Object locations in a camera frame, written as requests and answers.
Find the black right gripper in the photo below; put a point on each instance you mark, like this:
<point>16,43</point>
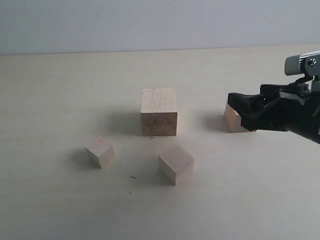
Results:
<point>285,108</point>

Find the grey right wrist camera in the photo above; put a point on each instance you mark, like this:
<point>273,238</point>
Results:
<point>293,64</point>

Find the second largest wooden cube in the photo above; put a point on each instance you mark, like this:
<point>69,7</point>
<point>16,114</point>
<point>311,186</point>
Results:
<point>233,121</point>

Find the smallest wooden cube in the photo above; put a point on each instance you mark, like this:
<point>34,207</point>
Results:
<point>100,151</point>

